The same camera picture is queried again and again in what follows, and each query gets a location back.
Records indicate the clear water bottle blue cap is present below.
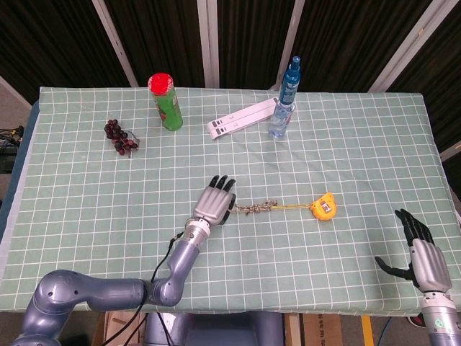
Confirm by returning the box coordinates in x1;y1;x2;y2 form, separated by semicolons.
268;100;297;140

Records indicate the black cables and equipment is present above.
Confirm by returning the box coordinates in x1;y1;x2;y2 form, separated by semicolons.
0;125;25;176

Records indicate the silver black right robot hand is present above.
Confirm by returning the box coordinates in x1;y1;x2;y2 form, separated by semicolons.
375;208;453;293

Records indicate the dark pleated curtain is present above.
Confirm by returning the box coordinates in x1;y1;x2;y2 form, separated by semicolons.
0;0;461;156

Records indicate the yellow tape measure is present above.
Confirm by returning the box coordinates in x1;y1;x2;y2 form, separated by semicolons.
273;192;336;221

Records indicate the white slanted frame post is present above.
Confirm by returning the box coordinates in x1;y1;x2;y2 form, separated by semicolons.
91;0;140;87
368;0;444;93
272;0;307;91

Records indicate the white folding stand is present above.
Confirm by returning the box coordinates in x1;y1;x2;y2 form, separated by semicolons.
206;98;280;141

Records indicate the white upright frame post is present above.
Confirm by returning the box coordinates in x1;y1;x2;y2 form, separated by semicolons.
197;0;220;89

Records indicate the blue spray bottle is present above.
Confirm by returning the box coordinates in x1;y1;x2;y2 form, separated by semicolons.
279;56;302;106

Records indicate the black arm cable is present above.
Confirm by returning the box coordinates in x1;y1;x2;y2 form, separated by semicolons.
103;232;185;346

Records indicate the blue-grey robot torso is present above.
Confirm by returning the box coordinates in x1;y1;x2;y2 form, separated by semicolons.
143;311;286;346

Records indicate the braided camouflage rope loop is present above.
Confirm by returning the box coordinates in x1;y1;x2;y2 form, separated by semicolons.
234;200;280;216

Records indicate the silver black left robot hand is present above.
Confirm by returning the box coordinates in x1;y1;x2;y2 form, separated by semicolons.
192;175;238;226

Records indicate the green chip can red lid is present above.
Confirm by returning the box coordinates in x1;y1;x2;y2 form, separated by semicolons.
147;73;184;131

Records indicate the green checked tablecloth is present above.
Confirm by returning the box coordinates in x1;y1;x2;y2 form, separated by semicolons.
0;86;461;314

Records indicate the brown printed cardboard box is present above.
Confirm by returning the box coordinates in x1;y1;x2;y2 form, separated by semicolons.
299;313;364;346

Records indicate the dark red grape bunch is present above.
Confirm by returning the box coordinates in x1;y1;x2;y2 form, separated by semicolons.
104;119;142;156

